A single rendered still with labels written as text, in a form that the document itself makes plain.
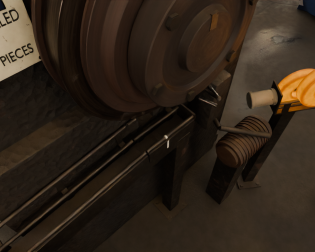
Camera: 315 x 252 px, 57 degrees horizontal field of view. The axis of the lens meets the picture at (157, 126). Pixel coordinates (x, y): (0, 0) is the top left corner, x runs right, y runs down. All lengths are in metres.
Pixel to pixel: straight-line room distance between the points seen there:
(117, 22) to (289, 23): 2.36
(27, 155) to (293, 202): 1.34
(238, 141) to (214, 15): 0.69
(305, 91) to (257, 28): 1.71
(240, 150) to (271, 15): 1.83
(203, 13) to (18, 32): 0.31
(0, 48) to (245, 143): 0.86
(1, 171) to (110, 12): 0.44
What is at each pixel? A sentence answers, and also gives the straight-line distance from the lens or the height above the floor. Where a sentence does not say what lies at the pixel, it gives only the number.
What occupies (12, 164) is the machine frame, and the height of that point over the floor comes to 0.87.
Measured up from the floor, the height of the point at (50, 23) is 1.19.
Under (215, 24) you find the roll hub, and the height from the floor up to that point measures 1.15.
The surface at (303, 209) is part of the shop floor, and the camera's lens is 1.70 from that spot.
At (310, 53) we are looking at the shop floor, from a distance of 2.50.
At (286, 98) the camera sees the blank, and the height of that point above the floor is 0.68.
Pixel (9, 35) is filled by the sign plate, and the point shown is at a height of 1.14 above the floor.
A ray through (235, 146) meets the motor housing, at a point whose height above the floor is 0.53.
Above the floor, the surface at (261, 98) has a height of 0.69.
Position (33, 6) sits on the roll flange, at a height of 1.20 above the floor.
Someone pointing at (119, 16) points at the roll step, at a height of 1.20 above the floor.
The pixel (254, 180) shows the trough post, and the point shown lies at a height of 0.01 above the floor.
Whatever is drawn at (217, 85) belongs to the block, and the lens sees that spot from 0.91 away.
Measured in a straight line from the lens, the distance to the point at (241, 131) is 1.10.
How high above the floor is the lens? 1.44
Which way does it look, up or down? 54 degrees down
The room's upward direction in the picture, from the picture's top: straight up
